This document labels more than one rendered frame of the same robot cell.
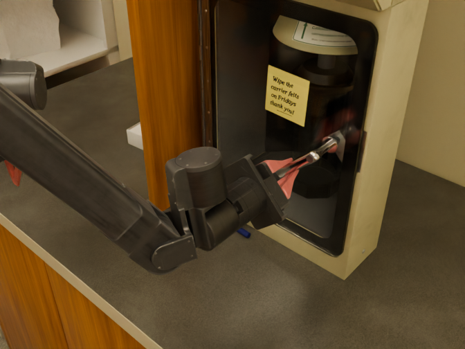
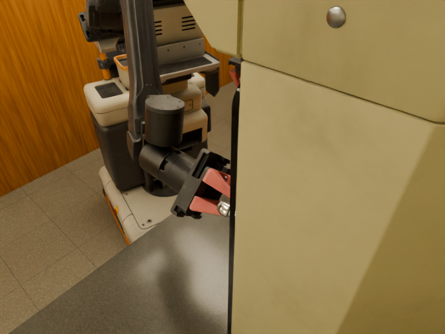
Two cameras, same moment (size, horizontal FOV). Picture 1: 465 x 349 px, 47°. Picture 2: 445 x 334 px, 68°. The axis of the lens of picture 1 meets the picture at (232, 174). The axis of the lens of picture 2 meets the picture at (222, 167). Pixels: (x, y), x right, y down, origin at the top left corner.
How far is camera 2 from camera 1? 0.75 m
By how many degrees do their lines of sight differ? 68
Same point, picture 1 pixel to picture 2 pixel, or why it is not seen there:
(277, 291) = (214, 294)
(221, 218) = (149, 155)
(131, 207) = (132, 95)
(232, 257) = not seen: hidden behind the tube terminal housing
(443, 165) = not seen: outside the picture
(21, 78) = not seen: hidden behind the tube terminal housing
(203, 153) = (170, 104)
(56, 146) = (128, 27)
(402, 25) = (289, 131)
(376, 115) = (244, 234)
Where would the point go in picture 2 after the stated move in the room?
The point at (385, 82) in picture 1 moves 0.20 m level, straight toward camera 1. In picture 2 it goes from (254, 200) to (42, 154)
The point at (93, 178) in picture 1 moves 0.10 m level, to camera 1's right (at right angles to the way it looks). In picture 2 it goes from (130, 60) to (116, 87)
